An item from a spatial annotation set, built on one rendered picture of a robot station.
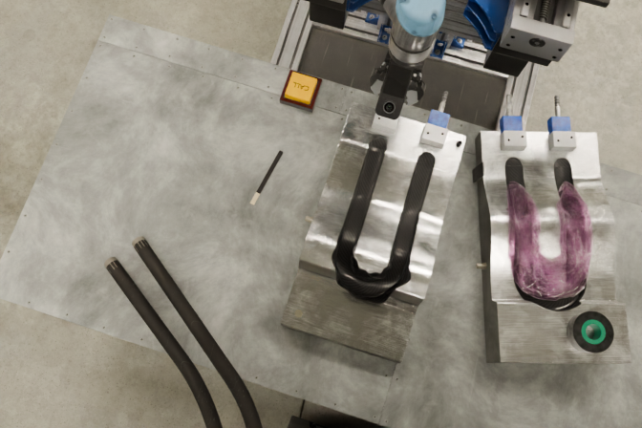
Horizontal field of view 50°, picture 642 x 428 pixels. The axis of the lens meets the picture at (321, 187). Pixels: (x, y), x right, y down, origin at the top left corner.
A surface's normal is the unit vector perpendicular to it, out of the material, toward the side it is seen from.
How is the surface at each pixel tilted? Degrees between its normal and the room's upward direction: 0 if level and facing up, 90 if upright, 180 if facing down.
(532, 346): 0
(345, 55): 0
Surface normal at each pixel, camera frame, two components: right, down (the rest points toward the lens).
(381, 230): 0.16, -0.66
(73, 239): 0.02, -0.25
